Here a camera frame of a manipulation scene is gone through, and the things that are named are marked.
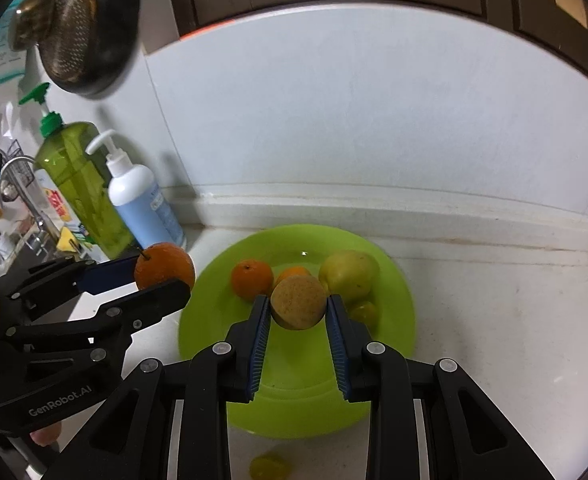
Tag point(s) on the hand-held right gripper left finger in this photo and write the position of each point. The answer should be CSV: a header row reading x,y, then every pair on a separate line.
x,y
259,345

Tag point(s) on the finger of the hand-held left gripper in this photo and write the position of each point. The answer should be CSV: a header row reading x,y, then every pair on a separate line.
x,y
109,275
144,302

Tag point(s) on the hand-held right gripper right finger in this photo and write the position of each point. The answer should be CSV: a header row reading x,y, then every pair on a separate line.
x,y
336,345

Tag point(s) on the orange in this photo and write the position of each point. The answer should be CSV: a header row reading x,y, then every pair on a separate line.
x,y
166,267
251,280
294,274

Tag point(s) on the small green tangerine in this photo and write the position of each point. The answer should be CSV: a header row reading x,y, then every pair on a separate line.
x,y
366,312
269,467

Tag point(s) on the small brown round fruit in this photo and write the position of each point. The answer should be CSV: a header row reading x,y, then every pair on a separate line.
x,y
299,302

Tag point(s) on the green plate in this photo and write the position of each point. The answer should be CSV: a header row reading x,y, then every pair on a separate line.
x,y
299,402

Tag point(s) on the yellow-green pear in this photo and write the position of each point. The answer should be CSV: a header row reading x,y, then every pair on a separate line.
x,y
349,275

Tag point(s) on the person's left hand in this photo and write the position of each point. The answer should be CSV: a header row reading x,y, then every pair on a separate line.
x,y
45,435

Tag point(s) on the yellow sponge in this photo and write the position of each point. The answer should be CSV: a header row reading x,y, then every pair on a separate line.
x,y
68,240

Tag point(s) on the white blue pump bottle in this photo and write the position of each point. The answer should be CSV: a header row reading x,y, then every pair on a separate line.
x,y
139,200

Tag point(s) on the tall steel pull-down faucet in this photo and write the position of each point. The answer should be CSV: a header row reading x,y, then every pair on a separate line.
x,y
36,210

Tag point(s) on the green dish soap bottle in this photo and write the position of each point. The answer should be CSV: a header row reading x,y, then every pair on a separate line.
x,y
79,175

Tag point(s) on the paper towel pack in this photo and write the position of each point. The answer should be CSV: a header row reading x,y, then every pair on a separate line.
x,y
1,60

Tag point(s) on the gold colander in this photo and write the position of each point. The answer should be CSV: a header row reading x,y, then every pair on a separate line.
x,y
71,30

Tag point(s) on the black frying pan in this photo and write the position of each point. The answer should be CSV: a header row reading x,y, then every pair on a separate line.
x,y
114,25

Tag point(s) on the small copper pan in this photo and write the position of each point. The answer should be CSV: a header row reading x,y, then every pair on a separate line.
x,y
31,17

